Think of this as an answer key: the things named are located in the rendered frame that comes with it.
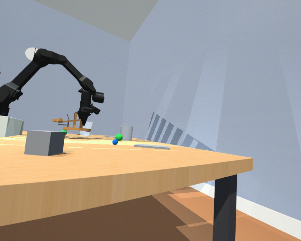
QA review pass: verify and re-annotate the clear plastic cup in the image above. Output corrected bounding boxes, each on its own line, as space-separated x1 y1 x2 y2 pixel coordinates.
80 121 93 137

